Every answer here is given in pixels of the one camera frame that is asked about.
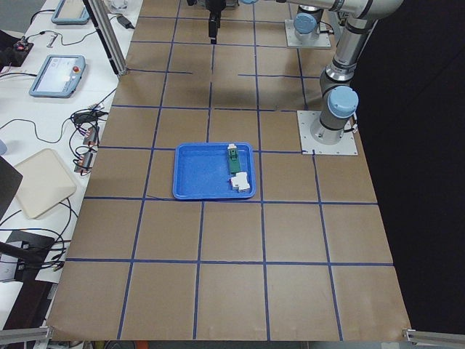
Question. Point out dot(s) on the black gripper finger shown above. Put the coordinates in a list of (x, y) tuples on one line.
[(214, 25)]

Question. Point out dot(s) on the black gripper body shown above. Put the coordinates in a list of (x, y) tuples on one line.
[(214, 8)]

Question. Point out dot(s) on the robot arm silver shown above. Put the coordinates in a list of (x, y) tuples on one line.
[(307, 22), (340, 101)]

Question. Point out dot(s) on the black power adapter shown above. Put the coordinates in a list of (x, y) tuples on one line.
[(125, 22)]

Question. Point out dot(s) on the blue teach pendant far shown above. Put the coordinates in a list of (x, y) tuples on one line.
[(70, 12)]

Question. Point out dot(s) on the blue teach pendant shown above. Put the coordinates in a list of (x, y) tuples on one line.
[(59, 76), (70, 12)]

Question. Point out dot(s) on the green terminal block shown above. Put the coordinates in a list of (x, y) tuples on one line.
[(233, 158)]

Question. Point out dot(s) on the blue plastic tray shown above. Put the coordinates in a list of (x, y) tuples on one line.
[(201, 171)]

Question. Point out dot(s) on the white circuit breaker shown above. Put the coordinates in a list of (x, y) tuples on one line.
[(239, 182)]

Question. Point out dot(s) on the blue teach pendant near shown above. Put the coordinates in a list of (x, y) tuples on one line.
[(59, 76)]

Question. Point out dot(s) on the beige plastic tray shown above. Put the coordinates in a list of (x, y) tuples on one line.
[(46, 182)]

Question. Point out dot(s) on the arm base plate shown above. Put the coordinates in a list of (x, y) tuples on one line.
[(315, 139), (318, 39)]

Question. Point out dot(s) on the aluminium frame post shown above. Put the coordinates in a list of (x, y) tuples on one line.
[(99, 17)]

